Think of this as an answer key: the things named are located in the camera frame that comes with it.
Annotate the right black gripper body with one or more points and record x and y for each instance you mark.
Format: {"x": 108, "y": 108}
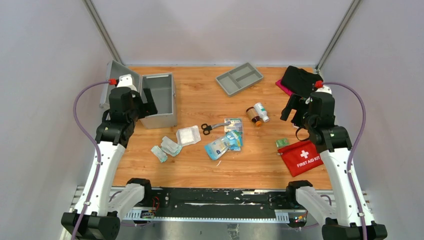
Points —
{"x": 300, "y": 103}

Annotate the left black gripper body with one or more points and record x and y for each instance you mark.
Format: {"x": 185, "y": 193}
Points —
{"x": 144, "y": 109}

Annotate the teal white bandage packet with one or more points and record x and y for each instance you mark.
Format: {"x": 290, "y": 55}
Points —
{"x": 170, "y": 147}

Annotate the white gauze packet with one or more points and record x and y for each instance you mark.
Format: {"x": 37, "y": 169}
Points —
{"x": 188, "y": 135}

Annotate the red first aid pouch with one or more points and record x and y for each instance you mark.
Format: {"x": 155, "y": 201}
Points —
{"x": 300, "y": 157}

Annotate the small teal bandage packet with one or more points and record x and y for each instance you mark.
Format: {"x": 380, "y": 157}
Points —
{"x": 159, "y": 153}

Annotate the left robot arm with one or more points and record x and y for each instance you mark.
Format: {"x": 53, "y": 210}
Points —
{"x": 96, "y": 216}

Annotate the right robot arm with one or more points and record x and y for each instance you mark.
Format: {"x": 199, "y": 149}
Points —
{"x": 350, "y": 219}

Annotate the white medicine bottle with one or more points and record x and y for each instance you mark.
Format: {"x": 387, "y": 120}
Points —
{"x": 261, "y": 111}

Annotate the brown medicine bottle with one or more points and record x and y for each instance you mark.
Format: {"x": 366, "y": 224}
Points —
{"x": 253, "y": 116}

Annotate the black folded cloth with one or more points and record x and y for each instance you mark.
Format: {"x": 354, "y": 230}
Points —
{"x": 299, "y": 81}

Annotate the grey metal case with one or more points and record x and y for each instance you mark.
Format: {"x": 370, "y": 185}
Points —
{"x": 155, "y": 99}

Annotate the pink folded cloth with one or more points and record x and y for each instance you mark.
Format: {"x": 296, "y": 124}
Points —
{"x": 283, "y": 88}

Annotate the small green packet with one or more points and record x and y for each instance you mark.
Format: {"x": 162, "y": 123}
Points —
{"x": 283, "y": 142}

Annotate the bandage strip box pack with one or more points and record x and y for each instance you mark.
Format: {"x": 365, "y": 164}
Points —
{"x": 234, "y": 124}

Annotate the grey divider tray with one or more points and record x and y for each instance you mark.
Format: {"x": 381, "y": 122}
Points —
{"x": 239, "y": 79}

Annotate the teal blue sachet pack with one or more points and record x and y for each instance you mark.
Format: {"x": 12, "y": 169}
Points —
{"x": 235, "y": 140}

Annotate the blue cotton pouch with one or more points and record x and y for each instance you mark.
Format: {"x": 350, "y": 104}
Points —
{"x": 217, "y": 148}

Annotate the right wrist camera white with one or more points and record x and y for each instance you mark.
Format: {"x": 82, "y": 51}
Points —
{"x": 324, "y": 89}

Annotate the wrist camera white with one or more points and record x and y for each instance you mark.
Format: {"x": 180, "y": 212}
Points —
{"x": 324, "y": 89}
{"x": 126, "y": 81}

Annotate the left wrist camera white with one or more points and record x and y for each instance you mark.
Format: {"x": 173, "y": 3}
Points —
{"x": 126, "y": 81}

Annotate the black handled scissors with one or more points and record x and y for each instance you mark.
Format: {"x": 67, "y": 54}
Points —
{"x": 206, "y": 128}

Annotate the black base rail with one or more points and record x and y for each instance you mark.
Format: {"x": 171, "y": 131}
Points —
{"x": 217, "y": 205}

